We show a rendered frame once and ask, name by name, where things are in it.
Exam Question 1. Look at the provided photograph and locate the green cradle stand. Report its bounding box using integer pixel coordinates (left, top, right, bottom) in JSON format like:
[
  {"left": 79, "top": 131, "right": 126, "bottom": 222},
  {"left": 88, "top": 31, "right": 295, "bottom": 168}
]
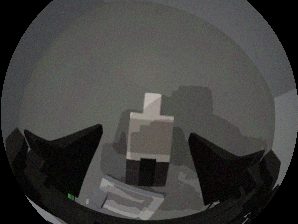
[{"left": 68, "top": 193, "right": 74, "bottom": 201}]

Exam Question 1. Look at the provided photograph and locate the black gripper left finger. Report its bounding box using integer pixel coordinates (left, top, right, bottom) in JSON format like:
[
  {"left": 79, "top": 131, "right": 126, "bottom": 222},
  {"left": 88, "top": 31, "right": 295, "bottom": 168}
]
[{"left": 24, "top": 124, "right": 102, "bottom": 198}]

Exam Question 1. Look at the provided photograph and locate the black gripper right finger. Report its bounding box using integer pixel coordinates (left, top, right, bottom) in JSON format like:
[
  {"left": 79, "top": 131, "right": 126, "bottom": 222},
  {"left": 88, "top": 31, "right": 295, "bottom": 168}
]
[{"left": 188, "top": 133, "right": 265, "bottom": 205}]

